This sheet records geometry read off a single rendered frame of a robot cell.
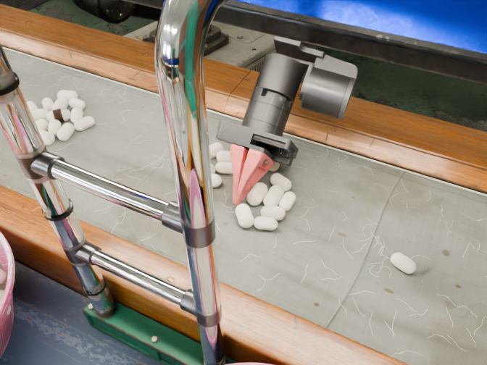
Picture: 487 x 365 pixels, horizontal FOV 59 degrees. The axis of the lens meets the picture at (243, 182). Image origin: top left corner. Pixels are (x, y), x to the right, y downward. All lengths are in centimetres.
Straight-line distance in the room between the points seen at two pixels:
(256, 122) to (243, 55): 90
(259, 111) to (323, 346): 29
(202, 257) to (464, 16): 23
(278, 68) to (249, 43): 95
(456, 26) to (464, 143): 44
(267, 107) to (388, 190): 22
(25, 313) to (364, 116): 57
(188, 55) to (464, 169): 55
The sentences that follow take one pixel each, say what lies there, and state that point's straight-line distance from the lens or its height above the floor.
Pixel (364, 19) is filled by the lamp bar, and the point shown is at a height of 106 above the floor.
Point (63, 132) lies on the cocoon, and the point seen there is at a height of 76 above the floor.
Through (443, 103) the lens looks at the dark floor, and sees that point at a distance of 224.
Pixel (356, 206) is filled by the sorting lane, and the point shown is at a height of 74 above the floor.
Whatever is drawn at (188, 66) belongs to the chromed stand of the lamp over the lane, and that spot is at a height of 109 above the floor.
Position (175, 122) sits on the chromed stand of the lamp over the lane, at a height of 106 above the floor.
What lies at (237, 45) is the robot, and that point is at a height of 47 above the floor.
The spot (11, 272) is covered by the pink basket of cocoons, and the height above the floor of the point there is 77.
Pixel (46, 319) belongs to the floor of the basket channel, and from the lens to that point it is 63.
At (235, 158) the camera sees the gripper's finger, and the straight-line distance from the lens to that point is 56.
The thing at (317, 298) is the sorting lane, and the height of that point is 74.
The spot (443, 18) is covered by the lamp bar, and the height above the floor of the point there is 107.
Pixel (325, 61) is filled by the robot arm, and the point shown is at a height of 90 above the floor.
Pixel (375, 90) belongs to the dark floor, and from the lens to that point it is 222.
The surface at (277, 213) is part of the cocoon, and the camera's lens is 57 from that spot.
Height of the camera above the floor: 119
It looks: 46 degrees down
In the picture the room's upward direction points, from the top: straight up
